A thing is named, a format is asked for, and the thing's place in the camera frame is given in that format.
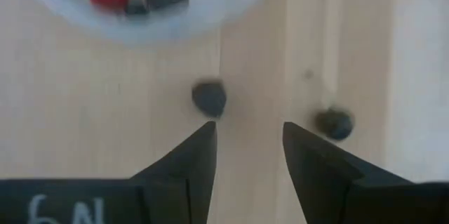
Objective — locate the clear plastic tupperware container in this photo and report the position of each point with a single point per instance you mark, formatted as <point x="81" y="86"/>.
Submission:
<point x="210" y="13"/>

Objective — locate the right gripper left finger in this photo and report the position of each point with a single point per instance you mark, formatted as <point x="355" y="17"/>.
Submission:
<point x="182" y="182"/>

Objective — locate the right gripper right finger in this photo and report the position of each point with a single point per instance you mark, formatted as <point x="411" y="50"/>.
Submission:
<point x="315" y="182"/>

